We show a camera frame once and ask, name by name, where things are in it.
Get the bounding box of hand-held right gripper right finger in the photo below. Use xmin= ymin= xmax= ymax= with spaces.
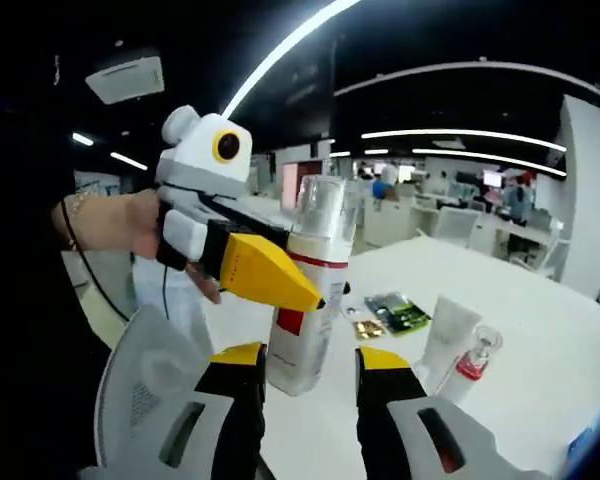
xmin=354 ymin=346 xmax=536 ymax=480

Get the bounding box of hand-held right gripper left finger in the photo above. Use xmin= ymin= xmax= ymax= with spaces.
xmin=77 ymin=342 xmax=269 ymax=480

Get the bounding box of gold foil skincare sachet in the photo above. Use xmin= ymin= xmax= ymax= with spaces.
xmin=353 ymin=319 xmax=387 ymax=342

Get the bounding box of small red-label skincare bottle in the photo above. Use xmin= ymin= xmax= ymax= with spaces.
xmin=266 ymin=174 xmax=359 ymax=397

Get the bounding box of tall white skincare pump bottle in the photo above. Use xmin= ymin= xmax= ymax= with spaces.
xmin=436 ymin=324 xmax=504 ymax=407

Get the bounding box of green black skincare sachet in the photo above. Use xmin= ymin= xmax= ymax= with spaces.
xmin=363 ymin=291 xmax=433 ymax=338

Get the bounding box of white skincare tube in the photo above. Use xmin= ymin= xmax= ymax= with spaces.
xmin=419 ymin=294 xmax=483 ymax=397

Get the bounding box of person's left hand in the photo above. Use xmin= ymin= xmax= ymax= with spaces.
xmin=129 ymin=186 xmax=222 ymax=306

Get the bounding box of red screen monitor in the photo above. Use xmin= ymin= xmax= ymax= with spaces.
xmin=280 ymin=163 xmax=302 ymax=212

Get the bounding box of ceiling air conditioner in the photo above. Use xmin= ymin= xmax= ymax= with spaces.
xmin=84 ymin=55 xmax=167 ymax=106

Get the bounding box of long curved ceiling light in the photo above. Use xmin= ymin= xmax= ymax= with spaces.
xmin=223 ymin=0 xmax=362 ymax=122

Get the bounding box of white background chair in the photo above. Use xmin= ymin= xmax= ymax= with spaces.
xmin=431 ymin=205 xmax=482 ymax=247

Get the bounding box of person in dark shirt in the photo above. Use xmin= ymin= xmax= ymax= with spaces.
xmin=0 ymin=49 xmax=134 ymax=480

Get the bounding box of ceiling light strip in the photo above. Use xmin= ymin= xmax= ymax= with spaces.
xmin=360 ymin=128 xmax=568 ymax=154
xmin=411 ymin=146 xmax=568 ymax=178

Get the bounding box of wrist bracelet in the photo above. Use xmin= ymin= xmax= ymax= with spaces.
xmin=61 ymin=191 xmax=87 ymax=217

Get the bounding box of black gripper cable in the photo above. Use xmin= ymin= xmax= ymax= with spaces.
xmin=59 ymin=198 xmax=172 ymax=324

